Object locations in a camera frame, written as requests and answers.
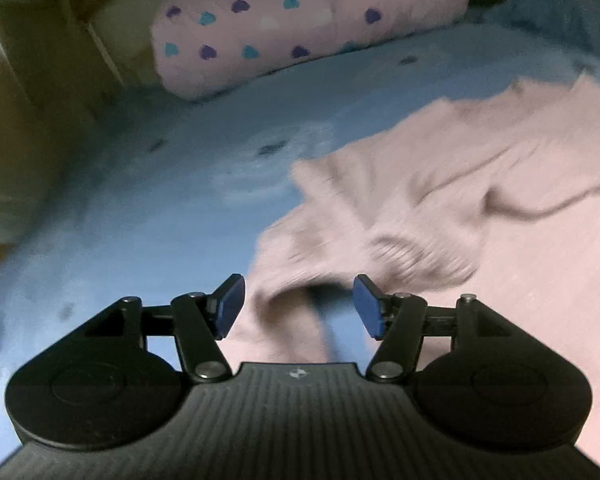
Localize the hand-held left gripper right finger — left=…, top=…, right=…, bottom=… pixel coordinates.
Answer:
left=352, top=274, right=513, bottom=383

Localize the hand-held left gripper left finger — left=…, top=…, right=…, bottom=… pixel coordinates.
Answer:
left=82, top=273, right=246, bottom=383

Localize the pink knit sweater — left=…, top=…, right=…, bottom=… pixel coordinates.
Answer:
left=225, top=72, right=600, bottom=466

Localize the blue dandelion print bed sheet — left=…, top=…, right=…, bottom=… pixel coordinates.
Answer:
left=0, top=0, right=600, bottom=466

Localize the pink heart print quilt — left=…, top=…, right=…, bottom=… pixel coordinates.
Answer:
left=150, top=0, right=468, bottom=101

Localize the wooden bed side board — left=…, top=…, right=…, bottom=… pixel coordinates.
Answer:
left=0, top=0, right=156, bottom=281

